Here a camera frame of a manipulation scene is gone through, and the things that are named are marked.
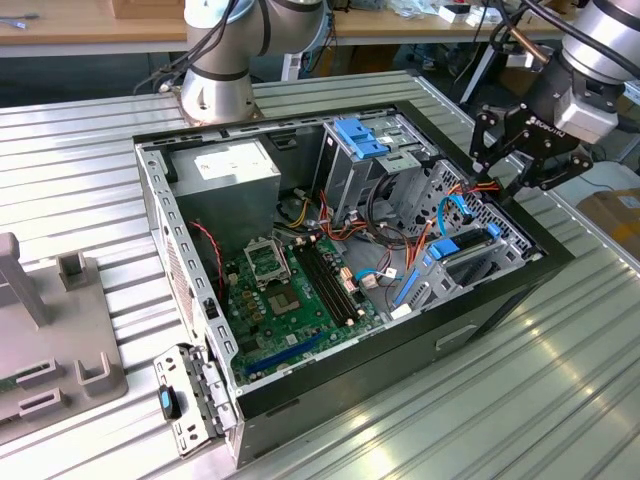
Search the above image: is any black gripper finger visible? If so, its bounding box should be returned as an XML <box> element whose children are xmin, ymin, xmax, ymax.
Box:
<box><xmin>468</xmin><ymin>102</ymin><xmax>532</xmax><ymax>178</ymax></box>
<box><xmin>498</xmin><ymin>146</ymin><xmax>596</xmax><ymax>202</ymax></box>

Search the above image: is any orange power wire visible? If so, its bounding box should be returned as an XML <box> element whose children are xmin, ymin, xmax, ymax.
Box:
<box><xmin>403</xmin><ymin>179</ymin><xmax>502</xmax><ymax>274</ymax></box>

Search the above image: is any blue SATA wire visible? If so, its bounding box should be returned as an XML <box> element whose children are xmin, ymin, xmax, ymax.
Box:
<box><xmin>436</xmin><ymin>192</ymin><xmax>475</xmax><ymax>240</ymax></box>

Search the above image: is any hard disk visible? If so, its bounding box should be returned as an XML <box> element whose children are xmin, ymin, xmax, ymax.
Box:
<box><xmin>393</xmin><ymin>223</ymin><xmax>502</xmax><ymax>307</ymax></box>

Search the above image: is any large brown cardboard sheet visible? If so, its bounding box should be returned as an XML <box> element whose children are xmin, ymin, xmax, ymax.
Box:
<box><xmin>497</xmin><ymin>64</ymin><xmax>539</xmax><ymax>104</ymax></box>

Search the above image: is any black slanted pole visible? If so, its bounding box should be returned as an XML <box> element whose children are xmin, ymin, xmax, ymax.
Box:
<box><xmin>458</xmin><ymin>29</ymin><xmax>506</xmax><ymax>105</ymax></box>

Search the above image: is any white side table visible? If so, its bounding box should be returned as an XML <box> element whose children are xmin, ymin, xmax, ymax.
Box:
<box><xmin>539</xmin><ymin>160</ymin><xmax>640</xmax><ymax>207</ymax></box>

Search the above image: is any cardboard box with label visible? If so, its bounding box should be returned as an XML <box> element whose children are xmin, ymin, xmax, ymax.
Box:
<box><xmin>575</xmin><ymin>188</ymin><xmax>640</xmax><ymax>257</ymax></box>

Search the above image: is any white printed box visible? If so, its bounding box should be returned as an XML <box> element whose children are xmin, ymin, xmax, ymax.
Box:
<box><xmin>467</xmin><ymin>5</ymin><xmax>502</xmax><ymax>26</ymax></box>

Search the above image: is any white box with black lid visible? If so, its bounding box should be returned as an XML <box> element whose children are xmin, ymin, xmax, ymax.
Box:
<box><xmin>438</xmin><ymin>3</ymin><xmax>472</xmax><ymax>24</ymax></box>

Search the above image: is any blue plastic drive latch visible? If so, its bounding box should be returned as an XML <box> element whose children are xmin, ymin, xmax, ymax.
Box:
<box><xmin>334</xmin><ymin>117</ymin><xmax>394</xmax><ymax>160</ymax></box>

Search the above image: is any wooden desk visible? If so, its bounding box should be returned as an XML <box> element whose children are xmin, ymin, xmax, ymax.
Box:
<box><xmin>0</xmin><ymin>0</ymin><xmax>190</xmax><ymax>57</ymax></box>
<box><xmin>329</xmin><ymin>0</ymin><xmax>566</xmax><ymax>49</ymax></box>

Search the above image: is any grey optical drive cage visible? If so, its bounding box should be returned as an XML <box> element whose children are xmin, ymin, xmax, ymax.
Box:
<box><xmin>319</xmin><ymin>112</ymin><xmax>436</xmax><ymax>226</ymax></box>

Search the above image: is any black RAM slot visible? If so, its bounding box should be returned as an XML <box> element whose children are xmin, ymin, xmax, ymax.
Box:
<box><xmin>292</xmin><ymin>242</ymin><xmax>351</xmax><ymax>329</ymax></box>
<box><xmin>304</xmin><ymin>239</ymin><xmax>362</xmax><ymax>324</ymax></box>

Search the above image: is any metal socket cover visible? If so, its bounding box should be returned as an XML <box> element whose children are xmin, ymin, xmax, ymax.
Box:
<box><xmin>243</xmin><ymin>238</ymin><xmax>292</xmax><ymax>287</ymax></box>

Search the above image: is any black open PC case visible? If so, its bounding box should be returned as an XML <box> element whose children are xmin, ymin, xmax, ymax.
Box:
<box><xmin>130</xmin><ymin>99</ymin><xmax>576</xmax><ymax>469</ymax></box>

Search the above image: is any grey power supply unit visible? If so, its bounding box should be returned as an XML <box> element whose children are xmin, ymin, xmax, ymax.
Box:
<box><xmin>167</xmin><ymin>138</ymin><xmax>282</xmax><ymax>261</ymax></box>

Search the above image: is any green motherboard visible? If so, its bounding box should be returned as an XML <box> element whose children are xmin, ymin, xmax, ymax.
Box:
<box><xmin>222</xmin><ymin>234</ymin><xmax>389</xmax><ymax>389</ymax></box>

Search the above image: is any blue expansion slot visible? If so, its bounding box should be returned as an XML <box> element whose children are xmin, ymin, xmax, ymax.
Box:
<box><xmin>244</xmin><ymin>333</ymin><xmax>324</xmax><ymax>374</ymax></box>

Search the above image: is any grey parts rack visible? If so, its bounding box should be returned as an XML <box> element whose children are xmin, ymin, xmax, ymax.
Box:
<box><xmin>0</xmin><ymin>232</ymin><xmax>129</xmax><ymax>444</ymax></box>

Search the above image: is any small grey adapter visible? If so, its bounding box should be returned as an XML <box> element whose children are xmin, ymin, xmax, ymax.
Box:
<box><xmin>0</xmin><ymin>13</ymin><xmax>41</xmax><ymax>29</ymax></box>

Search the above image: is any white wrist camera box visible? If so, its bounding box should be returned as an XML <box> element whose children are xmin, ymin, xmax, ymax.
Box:
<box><xmin>553</xmin><ymin>89</ymin><xmax>620</xmax><ymax>145</ymax></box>

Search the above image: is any black camera bracket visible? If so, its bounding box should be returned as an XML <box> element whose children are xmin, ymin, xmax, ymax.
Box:
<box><xmin>574</xmin><ymin>74</ymin><xmax>626</xmax><ymax>109</ymax></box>

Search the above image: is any copper braided hose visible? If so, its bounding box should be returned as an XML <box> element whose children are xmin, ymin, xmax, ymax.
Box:
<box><xmin>507</xmin><ymin>24</ymin><xmax>552</xmax><ymax>65</ymax></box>

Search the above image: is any aluminium frame shelf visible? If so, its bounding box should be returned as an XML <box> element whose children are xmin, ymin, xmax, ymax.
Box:
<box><xmin>589</xmin><ymin>79</ymin><xmax>640</xmax><ymax>166</ymax></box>

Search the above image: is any black cable loop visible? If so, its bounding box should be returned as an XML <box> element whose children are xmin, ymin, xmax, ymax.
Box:
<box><xmin>366</xmin><ymin>172</ymin><xmax>407</xmax><ymax>249</ymax></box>

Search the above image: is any orange wire bundle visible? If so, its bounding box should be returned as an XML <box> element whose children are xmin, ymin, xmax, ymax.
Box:
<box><xmin>317</xmin><ymin>189</ymin><xmax>371</xmax><ymax>249</ymax></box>

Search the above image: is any light blue thin wire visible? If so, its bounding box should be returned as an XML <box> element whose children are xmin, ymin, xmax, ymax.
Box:
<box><xmin>355</xmin><ymin>268</ymin><xmax>399</xmax><ymax>286</ymax></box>

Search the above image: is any red and black fan wire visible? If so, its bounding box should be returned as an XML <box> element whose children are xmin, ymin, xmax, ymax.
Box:
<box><xmin>189</xmin><ymin>219</ymin><xmax>226</xmax><ymax>304</ymax></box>

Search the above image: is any grey expansion slot bracket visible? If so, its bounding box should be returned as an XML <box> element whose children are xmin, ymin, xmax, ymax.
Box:
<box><xmin>152</xmin><ymin>342</ymin><xmax>241</xmax><ymax>459</ymax></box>

